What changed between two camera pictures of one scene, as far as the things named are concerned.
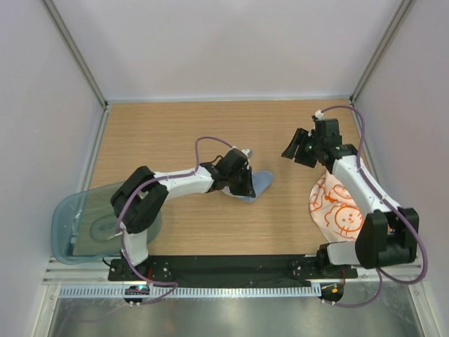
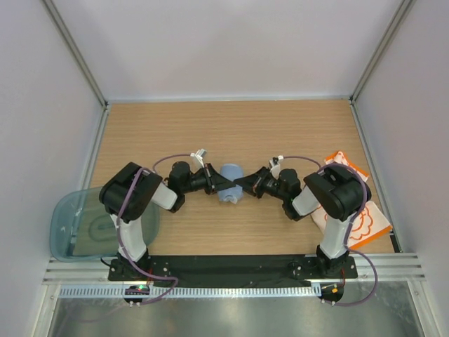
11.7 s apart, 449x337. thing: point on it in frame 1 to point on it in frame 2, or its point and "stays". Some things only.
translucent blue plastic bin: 84,225 stays
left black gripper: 247,189 to 214,180
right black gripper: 300,138 to 253,183
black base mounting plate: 300,271 stays
